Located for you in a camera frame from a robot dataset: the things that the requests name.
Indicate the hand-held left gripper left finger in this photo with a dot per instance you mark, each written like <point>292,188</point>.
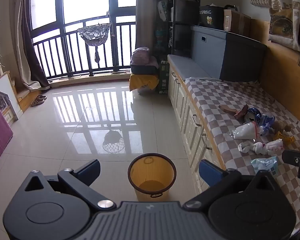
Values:
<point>88,170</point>

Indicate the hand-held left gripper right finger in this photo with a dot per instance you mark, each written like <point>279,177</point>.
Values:
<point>211,172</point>

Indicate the clear plastic bag blue print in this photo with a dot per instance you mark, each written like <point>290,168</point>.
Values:
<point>265,163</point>

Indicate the white plastic bag red strip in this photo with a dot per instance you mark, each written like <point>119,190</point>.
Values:
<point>246,131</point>

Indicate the yellow bin with brown rim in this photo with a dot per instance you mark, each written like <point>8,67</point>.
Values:
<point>152,177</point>

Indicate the white wrapper with red print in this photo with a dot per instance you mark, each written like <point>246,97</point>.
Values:
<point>275,145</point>

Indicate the yellow wrapper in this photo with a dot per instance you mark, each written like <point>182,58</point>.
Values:
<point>285,138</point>

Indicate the brown crumpled paper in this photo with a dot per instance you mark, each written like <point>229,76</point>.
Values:
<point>281,125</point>

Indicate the blue plastic wrapper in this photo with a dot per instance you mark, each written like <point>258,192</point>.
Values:
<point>266,123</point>

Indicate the crushed blue can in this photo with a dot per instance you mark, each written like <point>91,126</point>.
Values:
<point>251,116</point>

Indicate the brown banana peel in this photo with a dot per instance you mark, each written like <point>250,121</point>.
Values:
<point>227,109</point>

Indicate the dark red-brown peel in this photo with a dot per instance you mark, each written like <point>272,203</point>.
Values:
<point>242,111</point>

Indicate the white embossed cabinet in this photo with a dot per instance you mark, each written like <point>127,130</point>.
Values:
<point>182,105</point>

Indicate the brown checkered blanket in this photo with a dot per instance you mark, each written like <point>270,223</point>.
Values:
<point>222,95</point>

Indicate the grey slipper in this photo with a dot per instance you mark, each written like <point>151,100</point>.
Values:
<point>37,102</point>
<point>42,96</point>

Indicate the yellow cloth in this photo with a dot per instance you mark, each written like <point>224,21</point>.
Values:
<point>142,81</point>

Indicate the dark storage box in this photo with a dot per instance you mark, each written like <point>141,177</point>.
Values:
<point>142,70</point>

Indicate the black window railing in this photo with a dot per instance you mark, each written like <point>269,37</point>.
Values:
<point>64,52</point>

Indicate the pink bundled bedding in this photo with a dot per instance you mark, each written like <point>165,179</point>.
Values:
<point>143,56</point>

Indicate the beige and brown curtain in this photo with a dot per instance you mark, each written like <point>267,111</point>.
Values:
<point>27,55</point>

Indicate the beige printed tote bag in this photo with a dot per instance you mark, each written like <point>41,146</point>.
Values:
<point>286,22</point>

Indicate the hanging net basket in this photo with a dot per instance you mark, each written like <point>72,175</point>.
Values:
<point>94,33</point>

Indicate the brown cardboard box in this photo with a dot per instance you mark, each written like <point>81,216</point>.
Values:
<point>237,22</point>

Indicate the black flower-print storage bin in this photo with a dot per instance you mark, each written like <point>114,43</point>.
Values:
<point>211,16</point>

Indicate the black shelf unit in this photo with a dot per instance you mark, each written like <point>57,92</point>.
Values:
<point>183,12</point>

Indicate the grey-brown curtain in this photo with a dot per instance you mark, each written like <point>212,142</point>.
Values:
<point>145,17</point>

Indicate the white hanging plastic bag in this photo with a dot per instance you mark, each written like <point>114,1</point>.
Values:
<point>163,10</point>

